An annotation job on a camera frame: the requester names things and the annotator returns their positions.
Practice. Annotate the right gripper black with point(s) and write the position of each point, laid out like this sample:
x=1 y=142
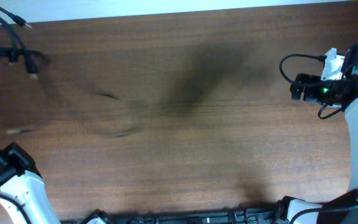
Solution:
x=299 y=88

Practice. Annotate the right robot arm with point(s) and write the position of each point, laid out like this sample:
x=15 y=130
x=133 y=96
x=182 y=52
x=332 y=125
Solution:
x=336 y=90

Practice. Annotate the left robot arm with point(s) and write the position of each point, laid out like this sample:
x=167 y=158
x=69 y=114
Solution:
x=22 y=189

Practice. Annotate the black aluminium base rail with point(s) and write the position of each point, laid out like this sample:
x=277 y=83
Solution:
x=269 y=213

